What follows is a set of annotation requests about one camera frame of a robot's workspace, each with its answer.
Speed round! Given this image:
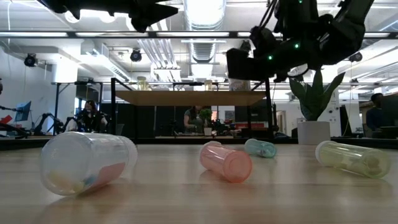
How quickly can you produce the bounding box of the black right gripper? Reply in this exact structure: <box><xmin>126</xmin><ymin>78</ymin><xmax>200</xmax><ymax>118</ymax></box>
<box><xmin>226</xmin><ymin>26</ymin><xmax>312</xmax><ymax>82</ymax></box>

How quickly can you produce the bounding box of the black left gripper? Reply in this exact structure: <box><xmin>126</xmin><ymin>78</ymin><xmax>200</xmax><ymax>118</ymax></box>
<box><xmin>37</xmin><ymin>0</ymin><xmax>179</xmax><ymax>34</ymax></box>

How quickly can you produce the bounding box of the teal vial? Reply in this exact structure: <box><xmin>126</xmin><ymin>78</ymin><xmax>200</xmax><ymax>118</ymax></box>
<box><xmin>244</xmin><ymin>138</ymin><xmax>277</xmax><ymax>159</ymax></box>

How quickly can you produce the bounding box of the red translucent vial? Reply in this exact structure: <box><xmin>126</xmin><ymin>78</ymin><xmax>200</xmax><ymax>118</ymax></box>
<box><xmin>199</xmin><ymin>141</ymin><xmax>253</xmax><ymax>184</ymax></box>

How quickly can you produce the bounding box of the wooden shelf with black legs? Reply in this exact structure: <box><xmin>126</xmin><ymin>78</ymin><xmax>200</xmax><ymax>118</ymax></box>
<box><xmin>110</xmin><ymin>77</ymin><xmax>275</xmax><ymax>141</ymax></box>

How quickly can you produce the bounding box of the black ceiling spotlight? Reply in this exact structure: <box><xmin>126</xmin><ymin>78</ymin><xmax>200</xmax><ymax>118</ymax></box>
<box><xmin>348</xmin><ymin>51</ymin><xmax>363</xmax><ymax>63</ymax></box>
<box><xmin>129</xmin><ymin>49</ymin><xmax>143</xmax><ymax>63</ymax></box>
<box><xmin>24</xmin><ymin>53</ymin><xmax>37</xmax><ymax>68</ymax></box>

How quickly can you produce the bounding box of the small background potted plant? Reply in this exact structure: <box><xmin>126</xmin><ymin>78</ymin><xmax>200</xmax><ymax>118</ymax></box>
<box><xmin>198</xmin><ymin>108</ymin><xmax>214</xmax><ymax>136</ymax></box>

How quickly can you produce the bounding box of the person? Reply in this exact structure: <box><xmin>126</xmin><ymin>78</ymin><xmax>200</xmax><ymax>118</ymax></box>
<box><xmin>365</xmin><ymin>92</ymin><xmax>393</xmax><ymax>138</ymax></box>
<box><xmin>183</xmin><ymin>105</ymin><xmax>203</xmax><ymax>134</ymax></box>
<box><xmin>73</xmin><ymin>99</ymin><xmax>109</xmax><ymax>134</ymax></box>

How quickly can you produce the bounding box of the snake plant in white pot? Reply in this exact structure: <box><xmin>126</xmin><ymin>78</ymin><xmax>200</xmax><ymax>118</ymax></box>
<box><xmin>288</xmin><ymin>68</ymin><xmax>346</xmax><ymax>146</ymax></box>

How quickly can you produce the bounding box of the black background partition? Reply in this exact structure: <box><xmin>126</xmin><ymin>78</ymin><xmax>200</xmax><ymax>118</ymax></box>
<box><xmin>99</xmin><ymin>102</ymin><xmax>184</xmax><ymax>138</ymax></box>

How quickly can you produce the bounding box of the black background monitor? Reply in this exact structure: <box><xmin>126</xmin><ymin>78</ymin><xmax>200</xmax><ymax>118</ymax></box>
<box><xmin>381</xmin><ymin>93</ymin><xmax>398</xmax><ymax>139</ymax></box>

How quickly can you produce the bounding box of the blue background monitor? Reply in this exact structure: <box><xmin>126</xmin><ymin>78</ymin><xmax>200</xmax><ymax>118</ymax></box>
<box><xmin>14</xmin><ymin>100</ymin><xmax>32</xmax><ymax>123</ymax></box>

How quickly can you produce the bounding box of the clear vial with coloured pills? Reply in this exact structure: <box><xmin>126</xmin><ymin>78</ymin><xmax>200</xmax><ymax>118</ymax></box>
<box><xmin>39</xmin><ymin>131</ymin><xmax>139</xmax><ymax>197</ymax></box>

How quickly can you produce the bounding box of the silver air duct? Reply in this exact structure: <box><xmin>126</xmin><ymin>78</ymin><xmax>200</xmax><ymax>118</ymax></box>
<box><xmin>183</xmin><ymin>0</ymin><xmax>227</xmax><ymax>78</ymax></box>

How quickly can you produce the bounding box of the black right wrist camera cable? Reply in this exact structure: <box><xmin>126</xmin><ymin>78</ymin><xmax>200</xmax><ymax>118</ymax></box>
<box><xmin>257</xmin><ymin>0</ymin><xmax>280</xmax><ymax>30</ymax></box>

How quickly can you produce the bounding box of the background black metal frame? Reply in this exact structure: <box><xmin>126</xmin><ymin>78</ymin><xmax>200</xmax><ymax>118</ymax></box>
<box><xmin>51</xmin><ymin>81</ymin><xmax>104</xmax><ymax>134</ymax></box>

